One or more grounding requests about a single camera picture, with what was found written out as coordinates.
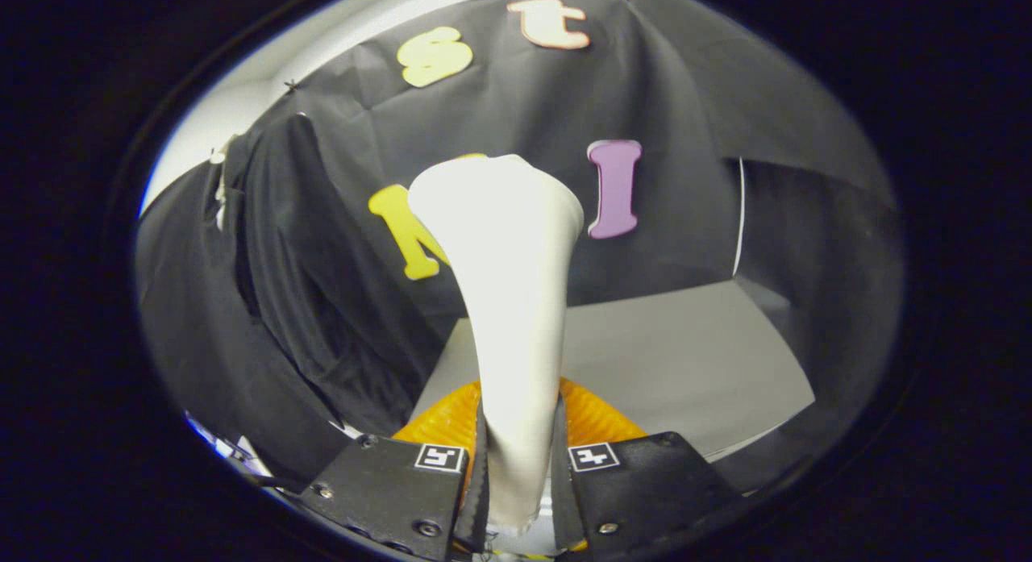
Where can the black jacket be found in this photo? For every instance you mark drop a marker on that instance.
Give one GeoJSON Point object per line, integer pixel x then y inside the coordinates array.
{"type": "Point", "coordinates": [322, 304]}

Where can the black backdrop cloth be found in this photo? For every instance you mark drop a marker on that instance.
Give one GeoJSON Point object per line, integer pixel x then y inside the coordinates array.
{"type": "Point", "coordinates": [685, 102]}

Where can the white garment steamer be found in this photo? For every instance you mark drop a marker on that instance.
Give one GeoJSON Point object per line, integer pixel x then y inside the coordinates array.
{"type": "Point", "coordinates": [508, 304]}

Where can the grey cabinet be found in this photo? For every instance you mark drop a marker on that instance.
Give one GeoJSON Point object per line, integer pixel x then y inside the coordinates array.
{"type": "Point", "coordinates": [661, 368]}

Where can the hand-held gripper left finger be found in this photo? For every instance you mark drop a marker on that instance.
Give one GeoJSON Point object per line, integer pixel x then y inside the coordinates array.
{"type": "Point", "coordinates": [395, 497]}

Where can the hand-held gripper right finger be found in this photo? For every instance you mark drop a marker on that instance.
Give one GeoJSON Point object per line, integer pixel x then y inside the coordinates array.
{"type": "Point", "coordinates": [645, 489]}

